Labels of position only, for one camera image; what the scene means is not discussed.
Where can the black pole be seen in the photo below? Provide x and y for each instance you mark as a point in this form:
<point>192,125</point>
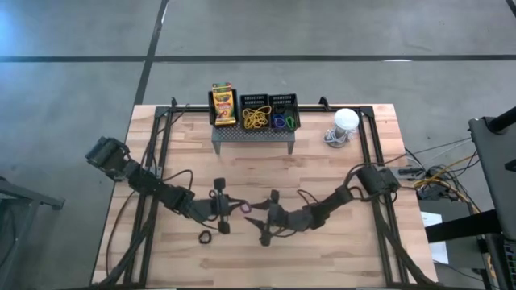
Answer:
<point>502,120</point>

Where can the white paper sheet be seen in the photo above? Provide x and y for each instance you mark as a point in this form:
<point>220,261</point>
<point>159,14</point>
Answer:
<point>430,219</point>

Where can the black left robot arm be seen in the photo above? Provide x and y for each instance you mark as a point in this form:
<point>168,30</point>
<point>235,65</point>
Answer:
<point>161,191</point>

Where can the white mushroom-shaped lamp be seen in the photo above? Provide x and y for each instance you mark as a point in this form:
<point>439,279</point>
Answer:
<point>346,117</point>

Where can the grey metal cart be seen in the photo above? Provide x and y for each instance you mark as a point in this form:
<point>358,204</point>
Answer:
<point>24,197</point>

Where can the black plastic basket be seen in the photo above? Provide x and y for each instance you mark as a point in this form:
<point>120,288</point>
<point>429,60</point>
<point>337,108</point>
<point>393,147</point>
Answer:
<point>297,108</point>
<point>210,108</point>
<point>254,100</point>

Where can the black coil wristband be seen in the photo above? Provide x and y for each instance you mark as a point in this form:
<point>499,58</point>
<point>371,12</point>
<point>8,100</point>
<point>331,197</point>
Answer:
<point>277,109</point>
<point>200,237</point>

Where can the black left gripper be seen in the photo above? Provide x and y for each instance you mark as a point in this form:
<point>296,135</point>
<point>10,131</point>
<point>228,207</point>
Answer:
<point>219,207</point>

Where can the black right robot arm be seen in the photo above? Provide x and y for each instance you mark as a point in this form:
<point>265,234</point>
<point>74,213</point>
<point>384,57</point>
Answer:
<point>334,199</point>

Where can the grey perforated metal shelf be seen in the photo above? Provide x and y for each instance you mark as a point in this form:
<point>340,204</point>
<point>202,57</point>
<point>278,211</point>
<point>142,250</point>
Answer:
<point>254,137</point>

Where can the purple coil wristband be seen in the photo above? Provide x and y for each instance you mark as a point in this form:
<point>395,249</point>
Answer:
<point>283,125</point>
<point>246,209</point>

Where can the black aluminium table frame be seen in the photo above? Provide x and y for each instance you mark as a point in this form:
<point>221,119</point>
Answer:
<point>165,133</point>

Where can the green coil wristband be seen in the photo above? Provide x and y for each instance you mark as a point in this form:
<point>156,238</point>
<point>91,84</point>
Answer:
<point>288,122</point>

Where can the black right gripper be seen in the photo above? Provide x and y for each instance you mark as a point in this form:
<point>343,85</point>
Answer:
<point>276,219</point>

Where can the grey flat panel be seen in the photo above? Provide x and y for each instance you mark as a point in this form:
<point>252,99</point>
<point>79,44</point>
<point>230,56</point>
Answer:
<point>496,169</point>

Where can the black strut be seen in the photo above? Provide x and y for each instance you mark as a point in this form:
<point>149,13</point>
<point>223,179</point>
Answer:
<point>463,227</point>

